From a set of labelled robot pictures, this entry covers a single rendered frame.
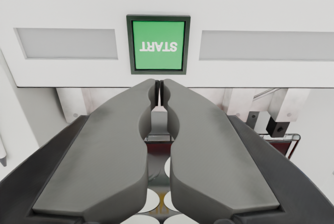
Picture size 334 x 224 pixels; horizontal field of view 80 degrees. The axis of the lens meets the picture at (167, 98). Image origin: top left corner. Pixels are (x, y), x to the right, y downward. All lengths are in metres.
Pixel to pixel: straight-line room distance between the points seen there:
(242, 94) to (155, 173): 0.22
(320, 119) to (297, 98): 0.20
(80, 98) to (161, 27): 0.17
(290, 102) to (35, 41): 0.33
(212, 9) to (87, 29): 0.11
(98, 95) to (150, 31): 0.17
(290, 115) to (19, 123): 0.37
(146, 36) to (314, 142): 0.49
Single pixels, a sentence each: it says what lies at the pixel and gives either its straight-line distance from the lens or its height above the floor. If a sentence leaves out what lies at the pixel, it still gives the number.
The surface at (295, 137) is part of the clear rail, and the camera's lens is 0.42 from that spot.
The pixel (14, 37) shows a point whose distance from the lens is 0.24.
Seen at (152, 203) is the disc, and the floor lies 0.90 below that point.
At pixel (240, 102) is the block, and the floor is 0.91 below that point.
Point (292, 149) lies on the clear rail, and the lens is 0.43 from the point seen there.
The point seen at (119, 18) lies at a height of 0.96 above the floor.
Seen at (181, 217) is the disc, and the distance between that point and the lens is 0.56.
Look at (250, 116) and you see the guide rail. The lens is 0.42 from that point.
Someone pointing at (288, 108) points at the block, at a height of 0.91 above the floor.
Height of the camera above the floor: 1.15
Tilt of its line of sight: 57 degrees down
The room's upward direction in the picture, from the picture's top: 177 degrees clockwise
